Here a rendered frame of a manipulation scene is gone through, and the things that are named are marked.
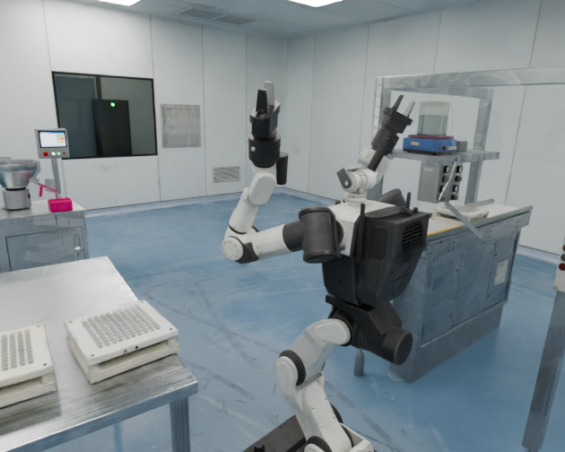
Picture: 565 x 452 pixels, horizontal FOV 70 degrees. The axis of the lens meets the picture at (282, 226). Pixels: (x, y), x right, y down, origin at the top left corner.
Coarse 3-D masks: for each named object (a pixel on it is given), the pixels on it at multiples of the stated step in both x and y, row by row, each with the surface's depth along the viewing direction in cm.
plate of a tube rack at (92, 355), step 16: (128, 304) 130; (144, 304) 130; (80, 320) 119; (160, 320) 121; (80, 336) 111; (144, 336) 112; (160, 336) 113; (80, 352) 106; (96, 352) 104; (112, 352) 105
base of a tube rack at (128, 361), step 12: (72, 348) 115; (144, 348) 115; (156, 348) 115; (168, 348) 115; (120, 360) 109; (132, 360) 109; (144, 360) 111; (84, 372) 106; (108, 372) 105; (120, 372) 107
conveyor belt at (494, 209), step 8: (480, 208) 289; (488, 208) 290; (496, 208) 290; (504, 208) 291; (512, 208) 292; (488, 216) 266; (432, 224) 242; (440, 224) 243; (448, 224) 243; (416, 232) 225; (456, 232) 229; (424, 248) 212
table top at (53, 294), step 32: (0, 288) 156; (32, 288) 156; (64, 288) 157; (96, 288) 158; (128, 288) 159; (0, 320) 132; (32, 320) 133; (64, 320) 133; (64, 352) 116; (64, 384) 103; (96, 384) 103; (128, 384) 103; (160, 384) 104; (192, 384) 104; (0, 416) 92; (32, 416) 92; (64, 416) 92; (96, 416) 92; (128, 416) 96; (0, 448) 83; (32, 448) 86
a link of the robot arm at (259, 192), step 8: (256, 176) 114; (264, 176) 113; (272, 176) 113; (256, 184) 114; (264, 184) 114; (272, 184) 115; (248, 192) 116; (256, 192) 116; (264, 192) 116; (272, 192) 117; (248, 200) 118; (256, 200) 118; (264, 200) 118
